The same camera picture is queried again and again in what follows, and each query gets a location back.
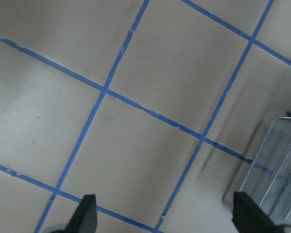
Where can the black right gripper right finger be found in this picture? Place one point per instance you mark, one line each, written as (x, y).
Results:
(247, 217)

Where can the silver wire mesh shelf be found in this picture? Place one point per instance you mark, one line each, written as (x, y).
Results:
(268, 181)

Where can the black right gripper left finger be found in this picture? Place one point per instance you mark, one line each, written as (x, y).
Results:
(84, 219)

